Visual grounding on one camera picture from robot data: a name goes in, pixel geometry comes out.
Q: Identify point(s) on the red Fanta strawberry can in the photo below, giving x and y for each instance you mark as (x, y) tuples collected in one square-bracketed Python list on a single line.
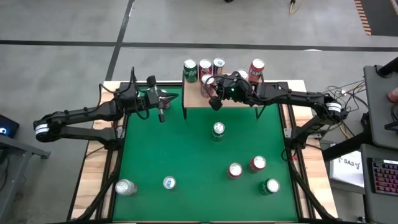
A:
[(234, 170), (256, 165), (256, 70)]

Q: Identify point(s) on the black stand beam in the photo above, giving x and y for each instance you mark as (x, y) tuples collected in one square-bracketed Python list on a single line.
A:
[(345, 147)]

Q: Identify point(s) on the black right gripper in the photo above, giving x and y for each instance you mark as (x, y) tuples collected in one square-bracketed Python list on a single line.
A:
[(236, 88)]

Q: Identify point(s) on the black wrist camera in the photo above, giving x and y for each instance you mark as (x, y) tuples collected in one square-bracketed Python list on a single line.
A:
[(215, 103), (147, 100)]

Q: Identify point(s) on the pink round object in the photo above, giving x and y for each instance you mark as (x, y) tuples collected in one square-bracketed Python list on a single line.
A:
[(394, 96)]

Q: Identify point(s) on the green Sprite can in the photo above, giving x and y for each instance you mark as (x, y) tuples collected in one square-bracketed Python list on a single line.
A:
[(218, 133), (191, 73), (269, 186)]

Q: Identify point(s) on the backlit computer keyboard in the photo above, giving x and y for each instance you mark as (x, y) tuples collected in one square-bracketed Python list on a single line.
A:
[(385, 177)]

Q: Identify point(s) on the grey cart top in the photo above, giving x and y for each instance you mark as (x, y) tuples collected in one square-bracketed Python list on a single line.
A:
[(377, 109)]

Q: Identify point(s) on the plain silver beverage can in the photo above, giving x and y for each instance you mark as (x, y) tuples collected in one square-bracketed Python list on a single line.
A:
[(126, 187)]

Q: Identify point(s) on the black aluminium table frame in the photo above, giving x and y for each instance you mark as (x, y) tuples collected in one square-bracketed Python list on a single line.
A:
[(299, 199)]

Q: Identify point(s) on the green table mat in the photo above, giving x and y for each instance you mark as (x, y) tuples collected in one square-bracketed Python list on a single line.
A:
[(202, 202)]

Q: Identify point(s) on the grey metal workbench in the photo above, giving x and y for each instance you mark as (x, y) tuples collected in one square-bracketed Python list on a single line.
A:
[(18, 147)]

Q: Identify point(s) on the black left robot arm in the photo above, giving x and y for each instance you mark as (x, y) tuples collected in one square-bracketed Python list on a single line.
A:
[(77, 113)]

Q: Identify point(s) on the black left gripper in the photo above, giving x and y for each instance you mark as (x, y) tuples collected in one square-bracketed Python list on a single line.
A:
[(161, 116)]

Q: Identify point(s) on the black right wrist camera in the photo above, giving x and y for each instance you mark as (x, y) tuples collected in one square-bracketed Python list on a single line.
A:
[(215, 103)]

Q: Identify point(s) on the white pink raspberry lime can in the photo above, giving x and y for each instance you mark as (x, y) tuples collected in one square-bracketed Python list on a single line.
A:
[(243, 74)]

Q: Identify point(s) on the black pole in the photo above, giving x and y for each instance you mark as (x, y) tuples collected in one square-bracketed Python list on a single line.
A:
[(388, 68)]

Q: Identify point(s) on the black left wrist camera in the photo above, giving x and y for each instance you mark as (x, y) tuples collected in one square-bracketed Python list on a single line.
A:
[(147, 100)]

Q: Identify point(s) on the black computer tower blue light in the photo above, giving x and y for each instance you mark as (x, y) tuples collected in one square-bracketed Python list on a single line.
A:
[(7, 124)]

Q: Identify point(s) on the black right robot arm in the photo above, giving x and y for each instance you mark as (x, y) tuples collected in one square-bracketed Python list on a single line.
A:
[(295, 98)]

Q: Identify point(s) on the wooden shelf with black legs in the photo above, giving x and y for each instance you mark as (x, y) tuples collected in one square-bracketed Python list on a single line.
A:
[(196, 102)]

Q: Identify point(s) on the white paper sign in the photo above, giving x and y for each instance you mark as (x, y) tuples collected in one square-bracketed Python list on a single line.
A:
[(345, 174)]

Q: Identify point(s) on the black mat orange striped edge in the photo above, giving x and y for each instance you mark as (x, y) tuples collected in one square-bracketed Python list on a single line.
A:
[(382, 17)]

